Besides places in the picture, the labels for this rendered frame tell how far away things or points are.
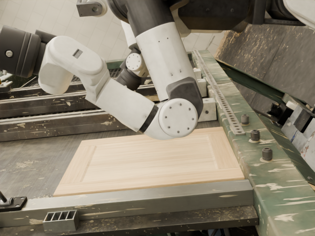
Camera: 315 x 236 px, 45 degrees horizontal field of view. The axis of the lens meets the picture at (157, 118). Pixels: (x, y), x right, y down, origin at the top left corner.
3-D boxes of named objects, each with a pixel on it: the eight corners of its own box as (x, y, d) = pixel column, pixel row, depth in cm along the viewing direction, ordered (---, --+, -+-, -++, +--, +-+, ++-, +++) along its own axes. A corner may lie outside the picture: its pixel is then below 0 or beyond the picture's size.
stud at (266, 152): (273, 161, 95) (273, 150, 95) (263, 162, 96) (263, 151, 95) (270, 157, 98) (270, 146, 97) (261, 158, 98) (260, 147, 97)
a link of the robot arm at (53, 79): (10, 88, 78) (65, 102, 82) (18, 54, 70) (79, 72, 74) (21, 47, 84) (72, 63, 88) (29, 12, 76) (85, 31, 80)
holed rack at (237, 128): (245, 135, 114) (245, 133, 113) (235, 136, 114) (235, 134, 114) (197, 50, 270) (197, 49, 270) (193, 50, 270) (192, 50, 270)
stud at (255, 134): (260, 141, 108) (260, 131, 107) (251, 142, 108) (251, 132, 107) (258, 138, 110) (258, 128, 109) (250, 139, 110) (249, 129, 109)
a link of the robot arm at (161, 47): (204, 121, 89) (169, 30, 88) (221, 121, 76) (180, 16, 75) (159, 139, 88) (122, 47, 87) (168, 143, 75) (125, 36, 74)
